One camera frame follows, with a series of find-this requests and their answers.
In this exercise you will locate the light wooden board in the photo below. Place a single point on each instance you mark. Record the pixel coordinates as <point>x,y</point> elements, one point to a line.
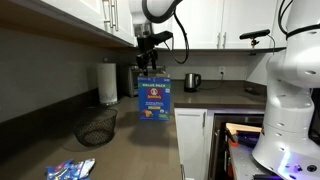
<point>243,127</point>

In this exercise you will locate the steel electric kettle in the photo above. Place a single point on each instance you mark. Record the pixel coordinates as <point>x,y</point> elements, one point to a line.
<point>191,81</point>

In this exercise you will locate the white upper cabinet door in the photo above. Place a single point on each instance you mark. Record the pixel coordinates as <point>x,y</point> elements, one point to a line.
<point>206,23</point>
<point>246,16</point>

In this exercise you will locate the blue snack carton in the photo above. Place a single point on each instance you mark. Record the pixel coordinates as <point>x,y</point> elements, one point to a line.
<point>154,100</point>

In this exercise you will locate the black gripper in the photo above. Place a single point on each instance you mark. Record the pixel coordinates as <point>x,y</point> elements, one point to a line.
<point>145,44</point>

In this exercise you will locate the silver toaster oven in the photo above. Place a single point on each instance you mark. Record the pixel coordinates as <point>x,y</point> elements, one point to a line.
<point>133,81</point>

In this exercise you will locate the orange clamp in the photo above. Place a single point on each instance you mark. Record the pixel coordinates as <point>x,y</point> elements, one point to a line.
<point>232,140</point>

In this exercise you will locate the dark blue object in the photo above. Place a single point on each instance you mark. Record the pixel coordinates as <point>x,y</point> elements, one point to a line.
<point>248,137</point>

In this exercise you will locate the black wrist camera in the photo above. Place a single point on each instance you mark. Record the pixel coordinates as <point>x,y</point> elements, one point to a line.
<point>163,36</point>

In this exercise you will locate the perforated metal robot table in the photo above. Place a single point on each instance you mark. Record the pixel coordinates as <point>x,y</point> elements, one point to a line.
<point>241,163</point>

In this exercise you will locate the white lower cabinet door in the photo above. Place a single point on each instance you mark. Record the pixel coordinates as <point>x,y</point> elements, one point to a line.
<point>190,146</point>

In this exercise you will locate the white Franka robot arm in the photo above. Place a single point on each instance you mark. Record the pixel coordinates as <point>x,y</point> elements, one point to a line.
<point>290,100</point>

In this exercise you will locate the white wall outlet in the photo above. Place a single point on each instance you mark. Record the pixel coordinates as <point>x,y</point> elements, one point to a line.
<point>221,71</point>

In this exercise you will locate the black camera on stand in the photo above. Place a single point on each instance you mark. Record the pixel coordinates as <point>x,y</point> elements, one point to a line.
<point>255,33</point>

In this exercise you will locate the white paper towel roll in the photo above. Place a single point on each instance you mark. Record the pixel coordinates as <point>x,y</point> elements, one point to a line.
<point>107,83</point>

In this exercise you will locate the small black object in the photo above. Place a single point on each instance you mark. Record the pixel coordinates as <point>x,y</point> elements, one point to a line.
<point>252,91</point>

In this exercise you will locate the white upper cabinet row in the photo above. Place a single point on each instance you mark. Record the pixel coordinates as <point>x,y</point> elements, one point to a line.
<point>83,13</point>

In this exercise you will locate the white cabinet door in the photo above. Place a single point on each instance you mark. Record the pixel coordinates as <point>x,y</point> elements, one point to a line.
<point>246,16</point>
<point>190,146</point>
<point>206,23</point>

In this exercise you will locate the blue and white sachet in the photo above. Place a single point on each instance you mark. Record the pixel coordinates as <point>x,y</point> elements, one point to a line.
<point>87,166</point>

